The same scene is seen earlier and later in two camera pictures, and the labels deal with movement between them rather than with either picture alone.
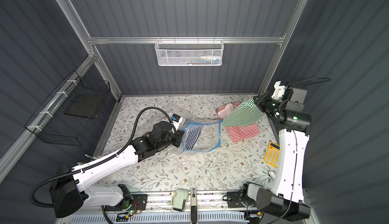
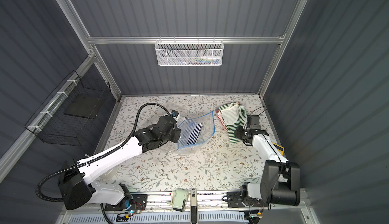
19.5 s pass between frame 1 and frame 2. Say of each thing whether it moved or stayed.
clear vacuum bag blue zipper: moved
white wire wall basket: stayed
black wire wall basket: stayed
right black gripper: moved
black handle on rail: stayed
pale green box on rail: stayed
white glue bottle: stayed
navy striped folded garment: stayed
